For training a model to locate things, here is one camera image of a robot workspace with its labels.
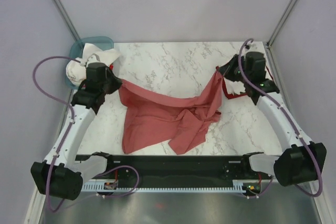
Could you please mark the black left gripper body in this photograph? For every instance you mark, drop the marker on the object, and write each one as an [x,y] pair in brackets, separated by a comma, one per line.
[112,85]

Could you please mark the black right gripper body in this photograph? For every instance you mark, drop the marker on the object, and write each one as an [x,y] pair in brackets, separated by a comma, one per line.
[232,72]

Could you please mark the salmon pink t-shirt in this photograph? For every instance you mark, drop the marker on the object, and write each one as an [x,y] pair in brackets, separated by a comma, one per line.
[153,118]

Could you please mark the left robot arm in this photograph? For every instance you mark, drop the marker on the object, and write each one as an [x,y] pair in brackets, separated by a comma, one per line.
[59,175]

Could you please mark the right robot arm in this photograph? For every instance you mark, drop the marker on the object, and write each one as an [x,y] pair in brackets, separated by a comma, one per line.
[301,160]

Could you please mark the crumpled white t-shirt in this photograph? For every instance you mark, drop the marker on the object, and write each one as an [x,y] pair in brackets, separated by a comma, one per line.
[76,70]

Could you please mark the folded white printed t-shirt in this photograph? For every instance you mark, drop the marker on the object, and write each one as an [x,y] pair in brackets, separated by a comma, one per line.
[235,88]

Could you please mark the teal plastic basket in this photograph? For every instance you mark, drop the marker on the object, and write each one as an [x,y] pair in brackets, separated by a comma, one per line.
[102,42]

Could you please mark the folded red t-shirt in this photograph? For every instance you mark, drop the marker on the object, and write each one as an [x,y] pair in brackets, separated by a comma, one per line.
[225,90]

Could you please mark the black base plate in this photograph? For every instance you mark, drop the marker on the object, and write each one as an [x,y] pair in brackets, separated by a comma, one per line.
[179,170]

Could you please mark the right aluminium frame post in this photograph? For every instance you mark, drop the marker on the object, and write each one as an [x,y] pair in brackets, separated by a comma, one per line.
[288,10]

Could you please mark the aluminium frame post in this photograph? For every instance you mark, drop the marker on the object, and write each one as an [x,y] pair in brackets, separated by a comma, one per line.
[288,10]
[66,18]

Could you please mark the left aluminium frame post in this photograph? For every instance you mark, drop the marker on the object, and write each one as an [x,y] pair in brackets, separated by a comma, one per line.
[66,18]

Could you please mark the white slotted cable duct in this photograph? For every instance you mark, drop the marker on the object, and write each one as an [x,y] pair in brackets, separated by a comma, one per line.
[105,186]

